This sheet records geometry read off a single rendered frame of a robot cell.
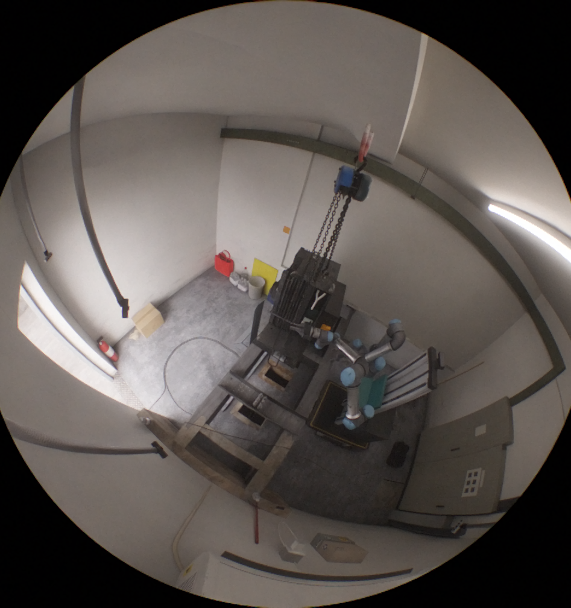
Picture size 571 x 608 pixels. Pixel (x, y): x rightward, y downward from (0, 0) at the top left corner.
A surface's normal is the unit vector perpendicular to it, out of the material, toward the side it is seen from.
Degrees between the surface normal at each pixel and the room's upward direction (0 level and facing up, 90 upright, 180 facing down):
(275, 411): 0
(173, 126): 90
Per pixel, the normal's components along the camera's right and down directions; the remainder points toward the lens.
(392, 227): -0.48, 0.58
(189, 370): 0.22, -0.64
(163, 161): 0.85, 0.50
